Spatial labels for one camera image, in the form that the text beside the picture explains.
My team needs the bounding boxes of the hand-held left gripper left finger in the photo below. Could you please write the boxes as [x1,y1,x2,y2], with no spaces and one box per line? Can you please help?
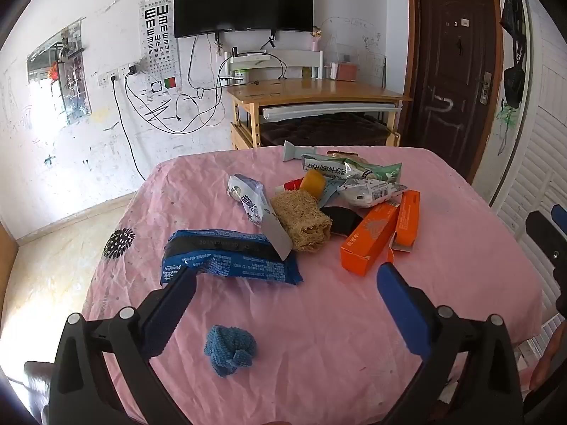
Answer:
[50,268,198,425]

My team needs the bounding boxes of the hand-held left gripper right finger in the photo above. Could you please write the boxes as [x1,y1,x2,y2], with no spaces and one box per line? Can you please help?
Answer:
[376,262,526,425]

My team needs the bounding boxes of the blue snack wrapper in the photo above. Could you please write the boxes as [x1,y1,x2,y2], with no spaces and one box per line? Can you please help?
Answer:
[159,229,304,287]

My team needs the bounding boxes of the tan loofah sponge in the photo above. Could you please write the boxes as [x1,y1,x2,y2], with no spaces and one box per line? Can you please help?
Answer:
[270,189,334,252]

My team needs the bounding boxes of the grey plastic funnel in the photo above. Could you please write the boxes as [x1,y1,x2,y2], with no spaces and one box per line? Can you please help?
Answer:
[283,140,319,163]

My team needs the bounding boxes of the person's right hand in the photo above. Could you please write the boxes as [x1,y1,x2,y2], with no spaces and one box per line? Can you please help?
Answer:
[529,328,563,391]

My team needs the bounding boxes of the white louvered door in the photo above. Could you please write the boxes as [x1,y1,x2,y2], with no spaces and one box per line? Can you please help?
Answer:
[492,106,567,364]

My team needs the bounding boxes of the blue knitted cloth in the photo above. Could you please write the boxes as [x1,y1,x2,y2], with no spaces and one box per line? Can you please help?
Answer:
[204,324,258,378]

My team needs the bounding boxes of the large orange carton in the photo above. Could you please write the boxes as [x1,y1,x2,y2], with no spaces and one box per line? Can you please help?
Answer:
[339,206,402,277]

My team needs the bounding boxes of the small orange carton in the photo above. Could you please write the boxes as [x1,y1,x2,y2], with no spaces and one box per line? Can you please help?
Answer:
[387,189,421,254]

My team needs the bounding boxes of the pink tablecloth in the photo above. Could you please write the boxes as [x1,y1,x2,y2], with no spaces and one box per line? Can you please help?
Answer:
[82,144,545,425]

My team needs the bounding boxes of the black round pad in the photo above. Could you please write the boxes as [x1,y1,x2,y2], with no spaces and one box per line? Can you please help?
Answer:
[319,206,359,237]

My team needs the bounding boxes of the white barcode packet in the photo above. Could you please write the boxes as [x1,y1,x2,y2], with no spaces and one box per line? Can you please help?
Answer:
[337,181,409,208]

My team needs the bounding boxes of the light blue wrapper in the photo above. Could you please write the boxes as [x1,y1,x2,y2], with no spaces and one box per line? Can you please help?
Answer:
[318,181,344,208]

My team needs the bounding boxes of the white blue foil wrapper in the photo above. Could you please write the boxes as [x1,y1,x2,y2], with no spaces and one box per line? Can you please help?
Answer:
[227,174,294,261]

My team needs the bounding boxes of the green white snack bag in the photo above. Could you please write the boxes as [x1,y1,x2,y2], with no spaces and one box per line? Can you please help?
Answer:
[302,153,402,183]

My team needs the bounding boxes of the black hanging bags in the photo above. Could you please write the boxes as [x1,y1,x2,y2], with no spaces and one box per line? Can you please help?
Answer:
[500,0,528,109]

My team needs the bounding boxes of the orange plastic bowl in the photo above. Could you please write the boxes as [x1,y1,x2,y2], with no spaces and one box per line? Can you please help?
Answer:
[300,172,327,196]

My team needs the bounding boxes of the brown door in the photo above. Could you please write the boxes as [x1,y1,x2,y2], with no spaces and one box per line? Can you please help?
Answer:
[405,0,506,182]

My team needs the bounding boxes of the dark leather bench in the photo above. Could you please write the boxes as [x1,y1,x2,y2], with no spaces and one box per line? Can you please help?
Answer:
[259,115,391,148]

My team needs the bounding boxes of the grey desk tray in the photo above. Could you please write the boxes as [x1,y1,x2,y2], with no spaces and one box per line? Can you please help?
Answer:
[261,102,397,121]

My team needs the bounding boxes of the wooden desk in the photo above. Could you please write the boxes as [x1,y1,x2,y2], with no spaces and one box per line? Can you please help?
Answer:
[226,77,412,151]

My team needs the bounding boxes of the white desk shelf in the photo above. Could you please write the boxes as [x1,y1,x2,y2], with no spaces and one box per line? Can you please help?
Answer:
[224,50,324,85]

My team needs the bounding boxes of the eye chart poster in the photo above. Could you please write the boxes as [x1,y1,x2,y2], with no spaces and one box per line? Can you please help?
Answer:
[141,0,178,94]

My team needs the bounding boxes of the long black power cable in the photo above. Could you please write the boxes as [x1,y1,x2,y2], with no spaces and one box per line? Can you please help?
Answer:
[113,79,146,181]

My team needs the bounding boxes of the looped black cables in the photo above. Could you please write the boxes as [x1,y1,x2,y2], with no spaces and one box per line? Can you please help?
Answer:
[124,35,286,134]

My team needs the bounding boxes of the wall mirror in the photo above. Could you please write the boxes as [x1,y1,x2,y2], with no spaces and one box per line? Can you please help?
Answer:
[27,18,92,125]

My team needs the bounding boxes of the black wall television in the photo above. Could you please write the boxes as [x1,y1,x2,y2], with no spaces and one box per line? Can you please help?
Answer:
[174,0,314,39]

